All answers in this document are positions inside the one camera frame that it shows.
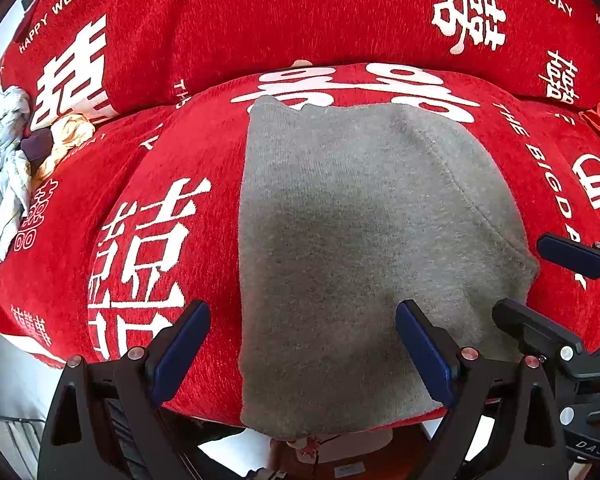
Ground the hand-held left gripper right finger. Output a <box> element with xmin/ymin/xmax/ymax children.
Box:
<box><xmin>395</xmin><ymin>300</ymin><xmax>571</xmax><ymax>480</ymax></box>

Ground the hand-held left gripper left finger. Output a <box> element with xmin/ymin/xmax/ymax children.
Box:
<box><xmin>37</xmin><ymin>300</ymin><xmax>212</xmax><ymax>480</ymax></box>

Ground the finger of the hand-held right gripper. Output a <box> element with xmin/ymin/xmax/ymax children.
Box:
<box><xmin>536</xmin><ymin>232</ymin><xmax>600</xmax><ymax>281</ymax></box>
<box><xmin>492</xmin><ymin>298</ymin><xmax>600</xmax><ymax>386</ymax></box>

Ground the grey knitted sweater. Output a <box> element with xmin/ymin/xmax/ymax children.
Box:
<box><xmin>239</xmin><ymin>96</ymin><xmax>540</xmax><ymax>436</ymax></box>

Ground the reddish brown object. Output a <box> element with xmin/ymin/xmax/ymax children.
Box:
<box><xmin>270</xmin><ymin>430</ymin><xmax>431</xmax><ymax>480</ymax></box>

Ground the red printed sofa cover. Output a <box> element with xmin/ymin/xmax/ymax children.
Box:
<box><xmin>0</xmin><ymin>62</ymin><xmax>600</xmax><ymax>426</ymax></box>

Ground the yellow cloth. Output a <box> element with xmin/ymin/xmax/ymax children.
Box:
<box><xmin>32</xmin><ymin>112</ymin><xmax>97</xmax><ymax>186</ymax></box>

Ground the dark purple cloth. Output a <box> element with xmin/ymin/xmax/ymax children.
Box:
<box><xmin>21</xmin><ymin>130</ymin><xmax>53</xmax><ymax>163</ymax></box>

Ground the pale grey patterned cloth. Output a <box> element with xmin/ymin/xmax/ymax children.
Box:
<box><xmin>0</xmin><ymin>85</ymin><xmax>33</xmax><ymax>281</ymax></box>

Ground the red printed back cushion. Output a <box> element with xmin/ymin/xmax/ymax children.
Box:
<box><xmin>0</xmin><ymin>0</ymin><xmax>600</xmax><ymax>126</ymax></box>

